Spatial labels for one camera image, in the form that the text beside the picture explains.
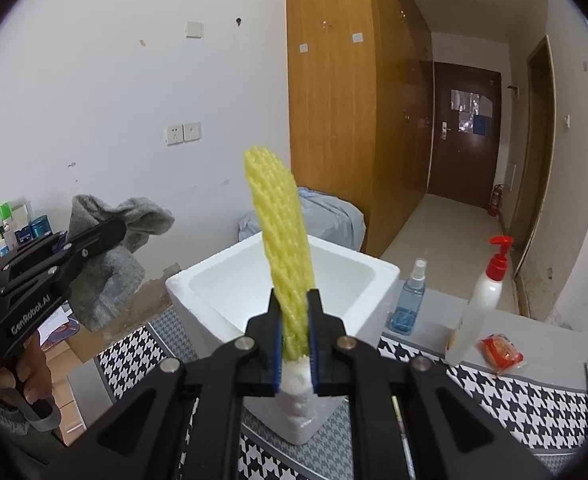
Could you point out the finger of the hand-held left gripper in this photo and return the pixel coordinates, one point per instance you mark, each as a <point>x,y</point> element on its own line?
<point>56,240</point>
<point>94,237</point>

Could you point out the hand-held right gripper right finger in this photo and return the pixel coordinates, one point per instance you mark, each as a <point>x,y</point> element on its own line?
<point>313,355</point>

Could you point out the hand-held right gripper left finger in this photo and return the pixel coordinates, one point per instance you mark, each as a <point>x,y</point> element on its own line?
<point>276,355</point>

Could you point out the grey knitted cloth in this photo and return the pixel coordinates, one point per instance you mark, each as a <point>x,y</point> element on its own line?
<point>119,270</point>

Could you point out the white styrofoam box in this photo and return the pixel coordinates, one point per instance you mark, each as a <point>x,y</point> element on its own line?
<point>234,300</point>

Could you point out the yellow foam net sleeve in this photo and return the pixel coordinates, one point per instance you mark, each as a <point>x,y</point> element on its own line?
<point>279,240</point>

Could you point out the person's left hand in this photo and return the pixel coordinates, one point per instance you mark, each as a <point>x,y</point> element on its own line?
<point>34,370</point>

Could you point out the blue can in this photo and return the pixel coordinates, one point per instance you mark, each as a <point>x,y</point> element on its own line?
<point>39,227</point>

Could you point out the cardboard box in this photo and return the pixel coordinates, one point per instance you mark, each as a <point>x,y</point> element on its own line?
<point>66,360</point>

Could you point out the blue spray bottle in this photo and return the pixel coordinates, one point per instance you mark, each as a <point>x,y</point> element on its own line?
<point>407,310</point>

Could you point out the light blue cloth bundle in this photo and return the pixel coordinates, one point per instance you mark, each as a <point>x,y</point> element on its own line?
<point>334,220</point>

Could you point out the white pump bottle red cap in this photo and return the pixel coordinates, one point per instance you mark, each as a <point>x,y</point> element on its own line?
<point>481,305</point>

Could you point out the red snack packet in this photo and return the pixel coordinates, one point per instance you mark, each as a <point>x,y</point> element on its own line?
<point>501,352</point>

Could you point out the houndstooth tablecloth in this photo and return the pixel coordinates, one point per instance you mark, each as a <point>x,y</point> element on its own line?
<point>523,400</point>

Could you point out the red fire extinguisher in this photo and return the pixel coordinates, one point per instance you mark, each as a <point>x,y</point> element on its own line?
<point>495,201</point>

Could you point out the wooden wardrobe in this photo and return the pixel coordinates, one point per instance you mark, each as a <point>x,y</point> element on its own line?
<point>344,110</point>

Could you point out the dark brown door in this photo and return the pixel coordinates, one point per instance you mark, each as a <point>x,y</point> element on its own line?
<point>466,160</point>

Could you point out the white wall socket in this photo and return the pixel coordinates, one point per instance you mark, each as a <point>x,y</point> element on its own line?
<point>174,134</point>

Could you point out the wooden side door frame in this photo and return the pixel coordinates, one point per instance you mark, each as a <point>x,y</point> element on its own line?
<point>541,150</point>

